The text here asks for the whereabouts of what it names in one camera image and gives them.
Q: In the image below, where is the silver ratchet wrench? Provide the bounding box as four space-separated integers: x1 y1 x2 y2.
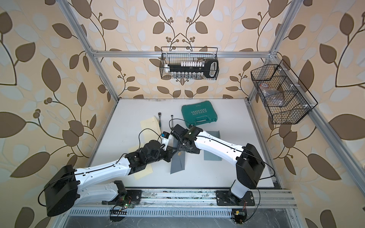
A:
170 115 174 129

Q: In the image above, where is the green plastic tool case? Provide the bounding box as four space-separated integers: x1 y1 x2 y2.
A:
181 101 218 127

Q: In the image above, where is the left small circuit board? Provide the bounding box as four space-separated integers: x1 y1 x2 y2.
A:
109 198 131 222

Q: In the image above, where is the dark grey envelope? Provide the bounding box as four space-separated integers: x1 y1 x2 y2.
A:
170 152 186 174

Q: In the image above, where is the cream envelope green seal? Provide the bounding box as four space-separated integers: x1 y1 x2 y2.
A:
125 146 153 180

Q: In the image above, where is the black wire basket right wall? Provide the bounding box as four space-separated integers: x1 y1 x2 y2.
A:
251 60 318 124

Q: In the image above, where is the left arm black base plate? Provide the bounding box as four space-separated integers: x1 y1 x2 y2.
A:
102 180 142 207

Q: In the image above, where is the light blue-grey envelope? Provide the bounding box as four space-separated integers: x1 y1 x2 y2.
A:
203 131 222 162

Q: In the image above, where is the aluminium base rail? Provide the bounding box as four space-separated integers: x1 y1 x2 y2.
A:
69 189 297 218

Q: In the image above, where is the small circuit board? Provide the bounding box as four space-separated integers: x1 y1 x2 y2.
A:
232 209 247 224
109 198 131 222

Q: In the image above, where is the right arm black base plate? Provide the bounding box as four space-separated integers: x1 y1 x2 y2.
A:
215 190 255 206

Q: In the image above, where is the cream envelope brown seal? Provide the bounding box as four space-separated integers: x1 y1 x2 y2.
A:
140 116 161 143

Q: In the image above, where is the black socket set holder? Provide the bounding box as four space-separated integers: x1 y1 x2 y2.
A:
160 59 220 80

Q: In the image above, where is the aluminium frame post left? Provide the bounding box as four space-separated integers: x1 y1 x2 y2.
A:
56 0 119 103

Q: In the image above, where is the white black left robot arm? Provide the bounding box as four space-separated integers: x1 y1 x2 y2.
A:
42 132 174 217

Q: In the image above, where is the black wire basket wall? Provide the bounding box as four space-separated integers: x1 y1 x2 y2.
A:
251 60 318 124
159 46 219 80

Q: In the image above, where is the plastic bag in basket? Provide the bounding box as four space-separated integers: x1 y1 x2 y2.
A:
259 83 285 106

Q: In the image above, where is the right small circuit board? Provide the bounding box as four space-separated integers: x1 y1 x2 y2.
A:
232 209 247 224

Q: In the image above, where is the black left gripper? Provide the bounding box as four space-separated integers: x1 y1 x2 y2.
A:
145 144 177 166

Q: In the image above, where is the black wire basket back wall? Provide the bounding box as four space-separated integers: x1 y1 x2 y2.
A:
159 46 219 80

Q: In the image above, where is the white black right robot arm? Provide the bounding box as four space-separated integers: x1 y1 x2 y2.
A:
169 120 274 199

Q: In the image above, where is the aluminium frame back crossbar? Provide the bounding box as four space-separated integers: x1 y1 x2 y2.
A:
91 50 272 59

